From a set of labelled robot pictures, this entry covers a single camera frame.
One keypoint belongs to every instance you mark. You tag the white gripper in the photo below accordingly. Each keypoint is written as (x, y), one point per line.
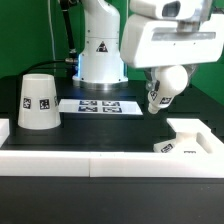
(150, 43)

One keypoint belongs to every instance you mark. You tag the white lamp bulb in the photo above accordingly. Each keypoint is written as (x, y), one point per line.
(167, 82)

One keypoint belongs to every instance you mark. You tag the white lamp base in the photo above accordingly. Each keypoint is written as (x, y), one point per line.
(186, 133)

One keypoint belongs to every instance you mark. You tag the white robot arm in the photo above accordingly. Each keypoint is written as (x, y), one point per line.
(100, 65)

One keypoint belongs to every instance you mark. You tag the white lamp shade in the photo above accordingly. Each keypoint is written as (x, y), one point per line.
(39, 108)

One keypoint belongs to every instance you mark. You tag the white fiducial marker sheet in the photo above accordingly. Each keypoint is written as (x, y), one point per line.
(99, 107)

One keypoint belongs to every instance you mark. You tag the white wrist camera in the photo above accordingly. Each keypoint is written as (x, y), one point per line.
(165, 9)

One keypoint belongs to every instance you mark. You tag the white table border frame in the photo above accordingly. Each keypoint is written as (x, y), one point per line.
(207, 164)

